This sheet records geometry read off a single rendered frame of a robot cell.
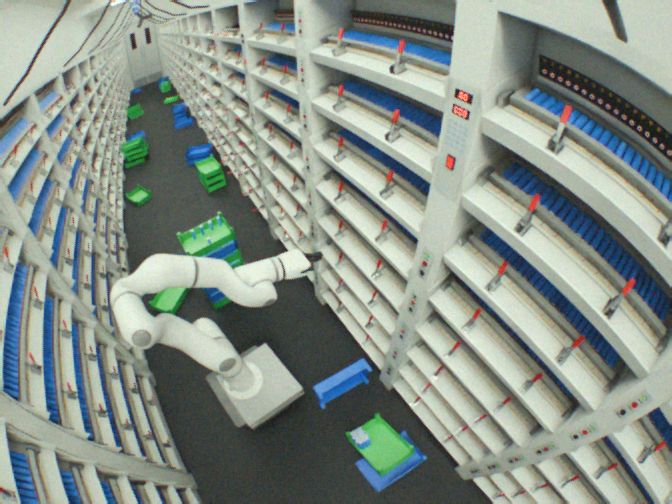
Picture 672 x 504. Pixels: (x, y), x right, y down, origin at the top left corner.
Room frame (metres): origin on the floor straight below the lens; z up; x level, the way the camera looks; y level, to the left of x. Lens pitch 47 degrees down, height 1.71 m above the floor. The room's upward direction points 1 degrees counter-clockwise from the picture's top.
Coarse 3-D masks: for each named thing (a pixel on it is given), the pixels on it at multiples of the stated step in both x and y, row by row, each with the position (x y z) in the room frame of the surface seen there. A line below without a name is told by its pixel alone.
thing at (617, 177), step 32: (544, 64) 0.60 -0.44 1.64; (512, 96) 0.57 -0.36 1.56; (544, 96) 0.56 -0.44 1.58; (576, 96) 0.53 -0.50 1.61; (608, 96) 0.46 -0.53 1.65; (512, 128) 0.50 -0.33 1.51; (544, 128) 0.48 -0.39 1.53; (576, 128) 0.45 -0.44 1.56; (608, 128) 0.44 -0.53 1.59; (640, 128) 0.39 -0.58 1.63; (544, 160) 0.43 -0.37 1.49; (576, 160) 0.40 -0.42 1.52; (608, 160) 0.37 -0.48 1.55; (640, 160) 0.35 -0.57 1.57; (576, 192) 0.36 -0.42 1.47; (608, 192) 0.32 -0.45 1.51; (640, 192) 0.30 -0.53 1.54; (640, 224) 0.24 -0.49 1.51
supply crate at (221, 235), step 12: (204, 228) 1.35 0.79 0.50; (216, 228) 1.36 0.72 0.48; (228, 228) 1.35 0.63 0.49; (180, 240) 1.21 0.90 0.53; (192, 240) 1.26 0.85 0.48; (204, 240) 1.26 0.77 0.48; (216, 240) 1.20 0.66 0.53; (228, 240) 1.24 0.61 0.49; (192, 252) 1.16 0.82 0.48; (204, 252) 1.15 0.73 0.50
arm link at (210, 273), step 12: (204, 264) 0.56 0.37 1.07; (216, 264) 0.58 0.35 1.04; (228, 264) 0.61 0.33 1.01; (204, 276) 0.53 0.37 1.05; (216, 276) 0.55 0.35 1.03; (228, 276) 0.57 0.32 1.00; (228, 288) 0.55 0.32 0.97; (240, 288) 0.55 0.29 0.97; (252, 288) 0.57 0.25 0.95; (264, 288) 0.60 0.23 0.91; (240, 300) 0.54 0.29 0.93; (252, 300) 0.54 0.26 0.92; (264, 300) 0.56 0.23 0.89
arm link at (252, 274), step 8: (248, 264) 0.69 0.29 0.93; (256, 264) 0.68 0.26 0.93; (264, 264) 0.69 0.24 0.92; (272, 264) 0.69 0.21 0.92; (240, 272) 0.64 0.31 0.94; (248, 272) 0.65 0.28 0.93; (256, 272) 0.65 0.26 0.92; (264, 272) 0.66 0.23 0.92; (272, 272) 0.67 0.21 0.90; (248, 280) 0.62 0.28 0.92; (256, 280) 0.63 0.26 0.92; (264, 280) 0.63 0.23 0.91; (272, 280) 0.66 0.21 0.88
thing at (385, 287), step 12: (324, 216) 1.16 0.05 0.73; (324, 228) 1.09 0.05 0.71; (336, 228) 1.07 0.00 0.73; (336, 240) 1.01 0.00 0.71; (348, 240) 0.99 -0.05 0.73; (348, 252) 0.93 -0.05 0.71; (360, 252) 0.92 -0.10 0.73; (360, 264) 0.87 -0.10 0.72; (372, 264) 0.85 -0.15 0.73; (384, 276) 0.79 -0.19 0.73; (384, 288) 0.74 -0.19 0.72; (396, 300) 0.68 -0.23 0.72
